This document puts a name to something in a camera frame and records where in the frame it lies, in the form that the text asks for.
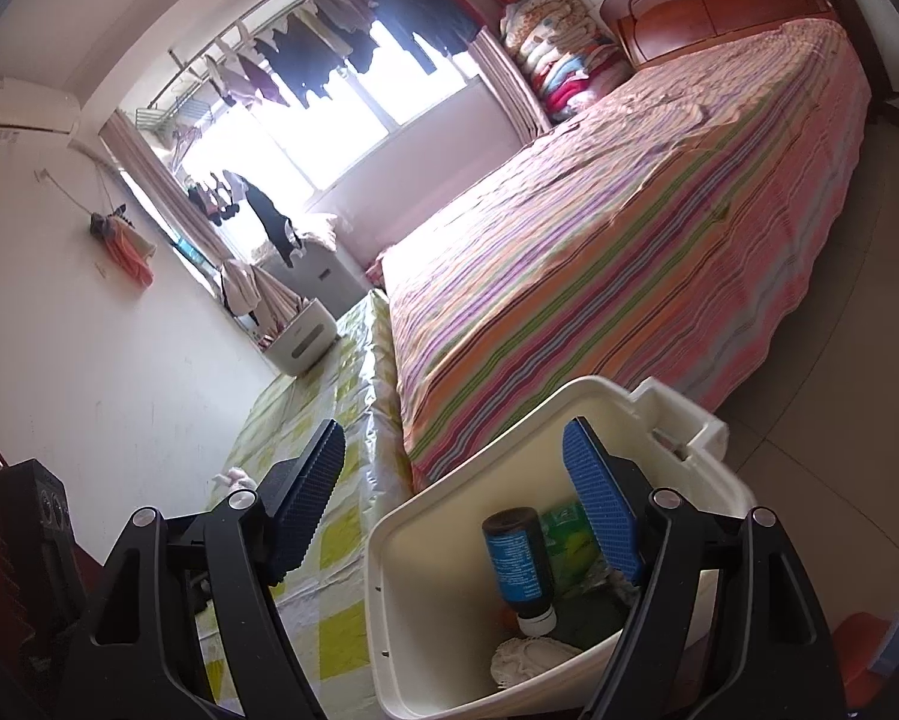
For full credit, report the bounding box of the clear plastic wrapper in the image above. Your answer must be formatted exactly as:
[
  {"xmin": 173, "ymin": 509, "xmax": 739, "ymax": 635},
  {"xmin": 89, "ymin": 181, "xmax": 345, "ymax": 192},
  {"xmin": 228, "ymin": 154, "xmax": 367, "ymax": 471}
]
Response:
[{"xmin": 602, "ymin": 567, "xmax": 639, "ymax": 606}]

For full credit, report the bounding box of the bright green plastic bag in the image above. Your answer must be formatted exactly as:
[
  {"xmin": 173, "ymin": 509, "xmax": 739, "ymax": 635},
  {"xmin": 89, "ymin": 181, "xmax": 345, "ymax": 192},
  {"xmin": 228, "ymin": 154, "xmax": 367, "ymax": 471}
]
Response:
[{"xmin": 540, "ymin": 500, "xmax": 602, "ymax": 596}]

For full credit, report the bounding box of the white tissue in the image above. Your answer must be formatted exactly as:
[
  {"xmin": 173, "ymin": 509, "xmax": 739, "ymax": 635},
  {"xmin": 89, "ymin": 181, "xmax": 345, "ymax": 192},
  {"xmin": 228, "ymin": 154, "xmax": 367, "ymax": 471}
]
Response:
[{"xmin": 490, "ymin": 637, "xmax": 581, "ymax": 689}]

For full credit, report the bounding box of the dark brown bottle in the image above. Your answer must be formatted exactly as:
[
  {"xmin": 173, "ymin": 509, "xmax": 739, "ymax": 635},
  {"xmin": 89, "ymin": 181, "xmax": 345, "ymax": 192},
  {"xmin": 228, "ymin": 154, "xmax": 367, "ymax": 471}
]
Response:
[{"xmin": 482, "ymin": 507, "xmax": 557, "ymax": 639}]

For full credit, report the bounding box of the cream plastic trash bin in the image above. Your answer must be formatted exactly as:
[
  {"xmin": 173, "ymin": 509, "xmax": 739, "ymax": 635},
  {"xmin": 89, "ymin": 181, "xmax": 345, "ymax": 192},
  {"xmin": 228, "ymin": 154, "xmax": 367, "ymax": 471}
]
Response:
[{"xmin": 365, "ymin": 376, "xmax": 755, "ymax": 718}]

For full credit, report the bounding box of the red plastic stool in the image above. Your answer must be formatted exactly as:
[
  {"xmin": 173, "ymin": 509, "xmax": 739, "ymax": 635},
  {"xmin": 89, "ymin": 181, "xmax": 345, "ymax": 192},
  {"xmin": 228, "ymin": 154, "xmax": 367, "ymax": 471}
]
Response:
[{"xmin": 831, "ymin": 611, "xmax": 899, "ymax": 712}]

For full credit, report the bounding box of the yellow checkered plastic tablecloth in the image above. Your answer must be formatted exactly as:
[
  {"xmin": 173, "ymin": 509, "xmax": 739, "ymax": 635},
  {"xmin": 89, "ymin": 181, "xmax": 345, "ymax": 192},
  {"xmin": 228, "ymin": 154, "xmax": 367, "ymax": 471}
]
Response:
[{"xmin": 194, "ymin": 287, "xmax": 422, "ymax": 720}]

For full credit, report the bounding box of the white appliance on table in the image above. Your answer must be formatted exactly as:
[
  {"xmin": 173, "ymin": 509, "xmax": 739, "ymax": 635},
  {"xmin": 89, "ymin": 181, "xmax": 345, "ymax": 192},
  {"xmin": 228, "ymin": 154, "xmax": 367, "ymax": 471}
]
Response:
[{"xmin": 264, "ymin": 299, "xmax": 337, "ymax": 377}]

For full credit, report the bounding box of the pink curtain left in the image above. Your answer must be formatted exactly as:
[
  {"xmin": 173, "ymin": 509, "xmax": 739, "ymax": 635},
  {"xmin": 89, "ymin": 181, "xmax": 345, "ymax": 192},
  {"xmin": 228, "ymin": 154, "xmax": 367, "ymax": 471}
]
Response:
[{"xmin": 100, "ymin": 109, "xmax": 262, "ymax": 319}]

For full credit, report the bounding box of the pink curtain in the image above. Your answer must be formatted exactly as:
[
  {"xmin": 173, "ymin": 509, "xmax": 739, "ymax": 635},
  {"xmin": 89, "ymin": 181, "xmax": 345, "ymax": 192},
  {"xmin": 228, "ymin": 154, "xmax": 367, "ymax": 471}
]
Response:
[
  {"xmin": 100, "ymin": 109, "xmax": 262, "ymax": 319},
  {"xmin": 469, "ymin": 28, "xmax": 552, "ymax": 146}
]

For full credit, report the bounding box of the white grey air purifier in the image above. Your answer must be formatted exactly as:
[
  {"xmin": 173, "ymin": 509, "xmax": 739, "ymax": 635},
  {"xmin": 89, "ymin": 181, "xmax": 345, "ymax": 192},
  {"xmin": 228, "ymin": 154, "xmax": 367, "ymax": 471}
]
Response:
[{"xmin": 259, "ymin": 241, "xmax": 371, "ymax": 319}]

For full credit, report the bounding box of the striped colourful bed sheet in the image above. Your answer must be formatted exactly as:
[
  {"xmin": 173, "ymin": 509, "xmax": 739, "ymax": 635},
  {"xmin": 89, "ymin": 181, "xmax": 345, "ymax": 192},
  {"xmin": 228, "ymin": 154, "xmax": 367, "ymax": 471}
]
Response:
[{"xmin": 381, "ymin": 18, "xmax": 870, "ymax": 489}]

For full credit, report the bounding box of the black garment hanging low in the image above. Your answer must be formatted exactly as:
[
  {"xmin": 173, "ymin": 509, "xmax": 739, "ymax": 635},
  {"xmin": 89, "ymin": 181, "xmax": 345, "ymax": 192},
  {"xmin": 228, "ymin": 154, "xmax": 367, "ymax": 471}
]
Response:
[{"xmin": 244, "ymin": 182, "xmax": 301, "ymax": 268}]

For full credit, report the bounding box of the white air conditioner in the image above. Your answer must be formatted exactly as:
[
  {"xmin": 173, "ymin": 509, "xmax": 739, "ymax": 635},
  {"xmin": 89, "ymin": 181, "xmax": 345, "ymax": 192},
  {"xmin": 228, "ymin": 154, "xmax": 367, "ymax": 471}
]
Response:
[{"xmin": 0, "ymin": 75, "xmax": 82, "ymax": 140}]

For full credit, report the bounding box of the pink curtain right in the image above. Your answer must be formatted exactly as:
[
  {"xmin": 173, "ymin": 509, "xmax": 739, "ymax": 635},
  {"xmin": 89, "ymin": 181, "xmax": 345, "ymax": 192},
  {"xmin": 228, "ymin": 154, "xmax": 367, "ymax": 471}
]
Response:
[{"xmin": 469, "ymin": 28, "xmax": 552, "ymax": 146}]

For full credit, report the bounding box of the stack of folded quilts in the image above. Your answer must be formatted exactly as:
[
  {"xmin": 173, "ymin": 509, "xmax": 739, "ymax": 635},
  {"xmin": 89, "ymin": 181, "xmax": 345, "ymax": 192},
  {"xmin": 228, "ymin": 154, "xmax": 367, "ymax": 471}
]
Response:
[{"xmin": 500, "ymin": 0, "xmax": 635, "ymax": 124}]

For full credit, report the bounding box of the hanging dark clothes row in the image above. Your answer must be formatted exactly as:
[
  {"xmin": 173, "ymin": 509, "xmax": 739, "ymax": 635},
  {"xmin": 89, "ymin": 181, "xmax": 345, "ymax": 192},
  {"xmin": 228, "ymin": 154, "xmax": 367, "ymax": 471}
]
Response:
[{"xmin": 204, "ymin": 0, "xmax": 485, "ymax": 107}]

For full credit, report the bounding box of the orange cloth hanging on wall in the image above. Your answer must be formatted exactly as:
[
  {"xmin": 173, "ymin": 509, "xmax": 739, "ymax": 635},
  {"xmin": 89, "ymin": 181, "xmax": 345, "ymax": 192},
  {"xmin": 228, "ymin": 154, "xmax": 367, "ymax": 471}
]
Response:
[{"xmin": 90, "ymin": 206, "xmax": 157, "ymax": 289}]

